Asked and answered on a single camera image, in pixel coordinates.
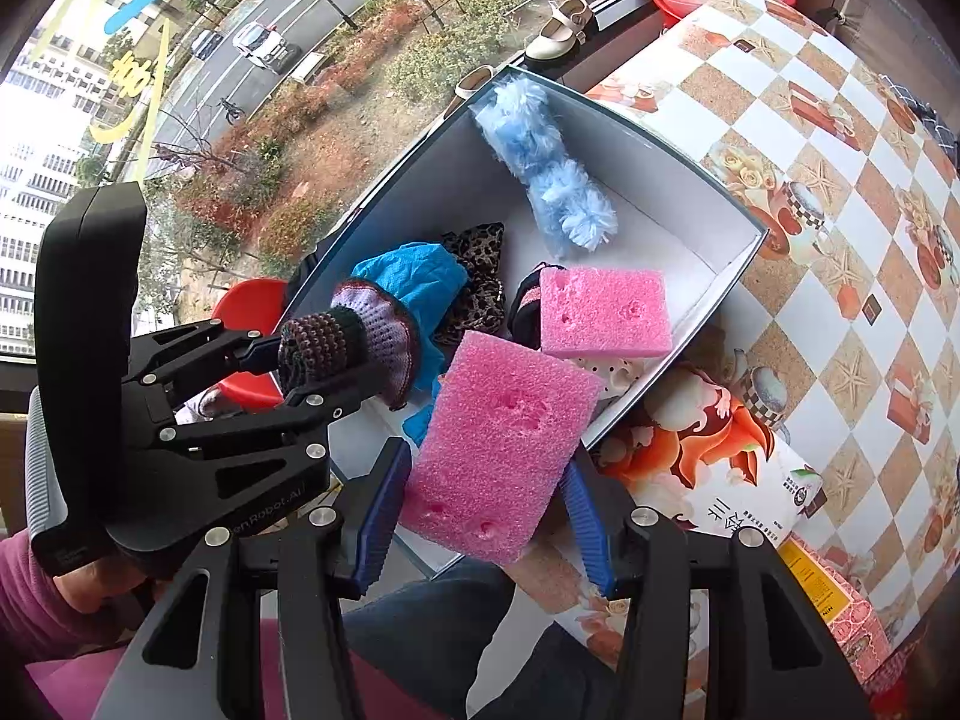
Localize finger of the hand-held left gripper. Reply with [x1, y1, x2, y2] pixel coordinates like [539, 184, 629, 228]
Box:
[124, 319, 290, 410]
[154, 371, 376, 511]

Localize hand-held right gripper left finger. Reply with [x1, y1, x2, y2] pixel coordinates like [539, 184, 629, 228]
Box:
[94, 436, 413, 720]

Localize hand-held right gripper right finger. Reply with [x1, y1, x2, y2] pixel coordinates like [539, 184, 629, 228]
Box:
[561, 460, 875, 720]

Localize pink foam sponge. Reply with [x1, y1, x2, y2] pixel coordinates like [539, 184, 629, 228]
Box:
[397, 330, 605, 565]
[538, 266, 674, 359]

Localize dark purple crochet knit piece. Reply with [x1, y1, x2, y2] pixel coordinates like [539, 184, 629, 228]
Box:
[276, 279, 422, 412]

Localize white perforated foam piece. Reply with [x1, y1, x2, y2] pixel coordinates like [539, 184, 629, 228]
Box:
[577, 356, 653, 406]

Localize blue scrunchie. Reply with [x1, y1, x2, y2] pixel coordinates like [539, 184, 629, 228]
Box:
[351, 242, 467, 445]

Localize leopard print scrunchie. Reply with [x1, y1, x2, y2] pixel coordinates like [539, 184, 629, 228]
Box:
[435, 270, 505, 350]

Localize pink black knitted pouch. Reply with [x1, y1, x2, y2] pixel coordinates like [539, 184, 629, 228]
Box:
[508, 262, 560, 350]

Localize leopard print hair bow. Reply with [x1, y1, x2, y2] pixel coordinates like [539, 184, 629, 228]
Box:
[441, 222, 505, 271]

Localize white box with dark sides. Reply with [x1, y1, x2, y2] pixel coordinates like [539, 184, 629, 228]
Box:
[281, 67, 770, 578]

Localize light blue fluffy duster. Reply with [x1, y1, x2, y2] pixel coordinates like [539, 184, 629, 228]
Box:
[469, 75, 620, 256]

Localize person's left forearm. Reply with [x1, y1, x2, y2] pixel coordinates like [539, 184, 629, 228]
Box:
[0, 532, 83, 661]

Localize person's left hand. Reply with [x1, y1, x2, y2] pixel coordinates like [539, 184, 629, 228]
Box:
[56, 556, 160, 613]

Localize red plastic tub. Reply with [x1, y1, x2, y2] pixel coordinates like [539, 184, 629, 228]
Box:
[210, 277, 290, 410]

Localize orange floral tissue pack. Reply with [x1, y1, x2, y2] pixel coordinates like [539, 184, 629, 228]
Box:
[596, 364, 824, 548]

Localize person's jeans legs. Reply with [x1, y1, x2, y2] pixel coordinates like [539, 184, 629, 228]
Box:
[341, 559, 653, 720]

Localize pink patterned carton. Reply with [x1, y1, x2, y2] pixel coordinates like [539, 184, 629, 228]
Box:
[776, 532, 893, 683]

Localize person's maroon sweater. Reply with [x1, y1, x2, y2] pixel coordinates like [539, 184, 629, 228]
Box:
[22, 615, 451, 720]

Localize white car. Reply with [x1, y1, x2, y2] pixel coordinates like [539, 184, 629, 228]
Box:
[231, 21, 301, 74]

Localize yellow blue window decal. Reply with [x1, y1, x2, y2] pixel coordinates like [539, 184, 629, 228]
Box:
[30, 0, 383, 147]

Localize beige shoe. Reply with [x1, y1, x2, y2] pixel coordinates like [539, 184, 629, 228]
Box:
[448, 64, 500, 110]
[523, 0, 599, 65]

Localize checkered printed tablecloth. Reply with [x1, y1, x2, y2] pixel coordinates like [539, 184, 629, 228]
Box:
[517, 0, 960, 698]

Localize red plastic basin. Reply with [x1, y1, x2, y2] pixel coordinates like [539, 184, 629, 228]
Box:
[645, 0, 796, 27]

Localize plaid cloth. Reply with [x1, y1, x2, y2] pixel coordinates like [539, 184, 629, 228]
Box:
[877, 75, 960, 166]

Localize folding chair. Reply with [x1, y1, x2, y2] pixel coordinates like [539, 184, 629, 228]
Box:
[814, 0, 901, 46]

